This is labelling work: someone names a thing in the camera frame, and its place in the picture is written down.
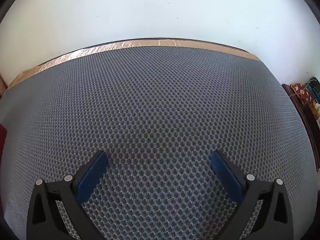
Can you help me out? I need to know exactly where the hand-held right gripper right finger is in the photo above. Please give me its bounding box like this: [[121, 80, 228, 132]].
[[210, 150, 293, 240]]

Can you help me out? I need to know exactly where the red patterned pouch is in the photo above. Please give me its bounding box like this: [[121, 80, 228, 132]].
[[290, 82, 313, 103]]

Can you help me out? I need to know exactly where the dark wooden shelf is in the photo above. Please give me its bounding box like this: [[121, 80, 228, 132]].
[[282, 77, 320, 172]]

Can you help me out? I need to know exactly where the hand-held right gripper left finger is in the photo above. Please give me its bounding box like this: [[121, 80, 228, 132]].
[[26, 150, 109, 240]]

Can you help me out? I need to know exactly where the grey honeycomb mesh mat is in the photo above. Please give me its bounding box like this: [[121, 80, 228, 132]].
[[0, 45, 320, 240]]

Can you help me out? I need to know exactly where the tan tape strip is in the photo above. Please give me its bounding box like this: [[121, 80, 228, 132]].
[[9, 39, 262, 87]]

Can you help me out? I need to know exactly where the dark red cloth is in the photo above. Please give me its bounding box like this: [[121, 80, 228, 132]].
[[0, 123, 8, 165]]

